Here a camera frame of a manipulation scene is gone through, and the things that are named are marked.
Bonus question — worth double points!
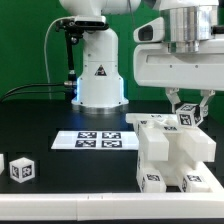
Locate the white tagged chair part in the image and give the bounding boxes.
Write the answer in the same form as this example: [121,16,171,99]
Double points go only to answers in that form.
[157,114,216,162]

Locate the paper sheet with tags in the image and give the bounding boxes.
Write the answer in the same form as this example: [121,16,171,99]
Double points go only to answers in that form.
[51,131,138,150]

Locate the grey camera cable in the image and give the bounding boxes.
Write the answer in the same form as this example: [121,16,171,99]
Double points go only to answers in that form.
[43,16,75,100]

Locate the small white tagged cube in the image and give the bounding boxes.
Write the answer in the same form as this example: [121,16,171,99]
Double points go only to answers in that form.
[176,103,203,127]

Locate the black cables at base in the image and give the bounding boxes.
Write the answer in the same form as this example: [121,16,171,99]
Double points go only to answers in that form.
[0,81,78,103]

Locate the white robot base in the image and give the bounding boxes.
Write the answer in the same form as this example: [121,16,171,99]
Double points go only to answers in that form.
[59,0,141,114]

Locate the white part at left edge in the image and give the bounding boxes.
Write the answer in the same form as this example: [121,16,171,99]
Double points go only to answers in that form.
[0,154,4,175]

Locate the white L-shaped fence frame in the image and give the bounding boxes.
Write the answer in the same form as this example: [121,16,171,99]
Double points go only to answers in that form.
[0,163,224,221]

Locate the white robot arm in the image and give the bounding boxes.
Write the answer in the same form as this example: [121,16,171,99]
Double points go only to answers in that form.
[133,0,224,116]

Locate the white chair seat part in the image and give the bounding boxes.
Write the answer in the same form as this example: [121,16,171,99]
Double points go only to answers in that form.
[137,152,197,192]

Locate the white tagged cube left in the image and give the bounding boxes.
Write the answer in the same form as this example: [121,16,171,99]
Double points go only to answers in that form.
[9,157,35,183]

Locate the long white chair back part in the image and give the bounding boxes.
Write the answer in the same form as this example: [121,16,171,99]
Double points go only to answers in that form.
[126,113,169,161]

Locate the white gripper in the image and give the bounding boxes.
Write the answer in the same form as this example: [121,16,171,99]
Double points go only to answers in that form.
[133,41,224,117]

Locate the black camera on stand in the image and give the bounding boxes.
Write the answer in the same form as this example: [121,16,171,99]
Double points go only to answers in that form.
[55,16,109,99]

